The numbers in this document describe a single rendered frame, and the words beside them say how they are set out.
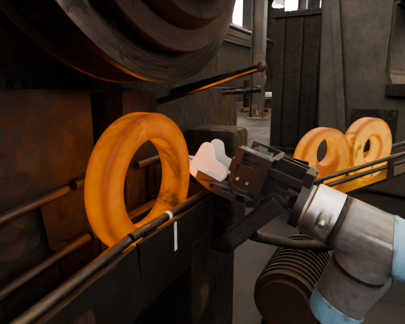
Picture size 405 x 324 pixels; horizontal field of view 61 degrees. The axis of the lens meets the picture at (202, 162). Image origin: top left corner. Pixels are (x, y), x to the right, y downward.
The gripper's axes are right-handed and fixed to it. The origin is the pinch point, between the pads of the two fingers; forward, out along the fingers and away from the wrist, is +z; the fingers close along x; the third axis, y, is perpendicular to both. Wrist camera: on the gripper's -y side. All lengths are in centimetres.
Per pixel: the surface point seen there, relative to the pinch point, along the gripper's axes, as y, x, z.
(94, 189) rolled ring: 1.7, 21.7, -0.3
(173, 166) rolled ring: 1.6, 6.8, -1.2
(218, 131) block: 5.1, -7.2, -1.0
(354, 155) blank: 3.7, -39.9, -23.4
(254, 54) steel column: -2, -837, 290
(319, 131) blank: 7.5, -30.6, -14.6
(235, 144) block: 4.0, -7.9, -4.5
